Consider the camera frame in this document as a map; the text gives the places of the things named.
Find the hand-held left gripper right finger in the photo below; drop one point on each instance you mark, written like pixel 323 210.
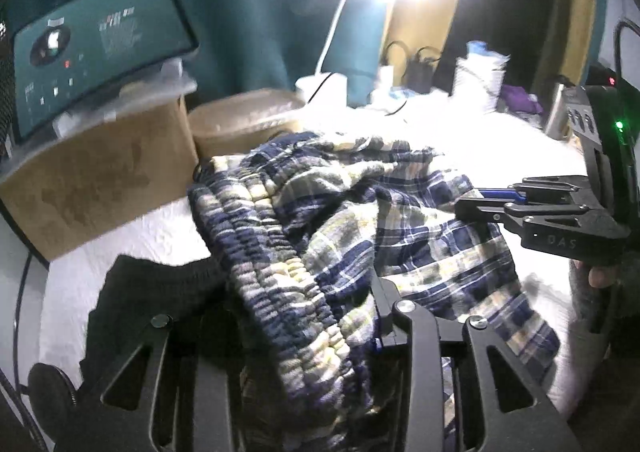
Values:
pixel 387 317

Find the black mesh chair back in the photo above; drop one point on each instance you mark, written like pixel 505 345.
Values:
pixel 5 92

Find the purple cloth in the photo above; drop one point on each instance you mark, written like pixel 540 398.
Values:
pixel 520 100

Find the person's right hand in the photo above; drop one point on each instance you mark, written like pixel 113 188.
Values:
pixel 605 277

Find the black round object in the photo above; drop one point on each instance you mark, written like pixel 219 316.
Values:
pixel 50 392

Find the black cloth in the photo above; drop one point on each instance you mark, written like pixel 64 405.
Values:
pixel 140 292

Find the cardboard box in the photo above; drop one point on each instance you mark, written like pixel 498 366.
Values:
pixel 100 182

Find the tan lidded container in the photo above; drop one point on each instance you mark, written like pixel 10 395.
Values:
pixel 240 122

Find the blue plastic bag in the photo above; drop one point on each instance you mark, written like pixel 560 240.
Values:
pixel 485 50

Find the plaid pants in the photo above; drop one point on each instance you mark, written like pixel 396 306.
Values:
pixel 325 232

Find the steel tumbler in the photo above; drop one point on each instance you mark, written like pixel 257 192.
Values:
pixel 557 107

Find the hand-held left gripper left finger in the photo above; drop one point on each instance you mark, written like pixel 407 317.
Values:
pixel 215 382

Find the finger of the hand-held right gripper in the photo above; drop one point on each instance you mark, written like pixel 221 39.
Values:
pixel 485 209
pixel 550 189

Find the white charger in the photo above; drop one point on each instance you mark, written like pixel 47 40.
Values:
pixel 386 77

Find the black charger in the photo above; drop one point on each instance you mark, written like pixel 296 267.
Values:
pixel 422 72

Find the white power strip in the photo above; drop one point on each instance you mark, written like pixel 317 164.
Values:
pixel 395 97

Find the white plastic basket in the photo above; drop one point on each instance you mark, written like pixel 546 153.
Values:
pixel 477 82

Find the clear plastic packaging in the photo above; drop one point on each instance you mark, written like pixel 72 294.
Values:
pixel 140 92

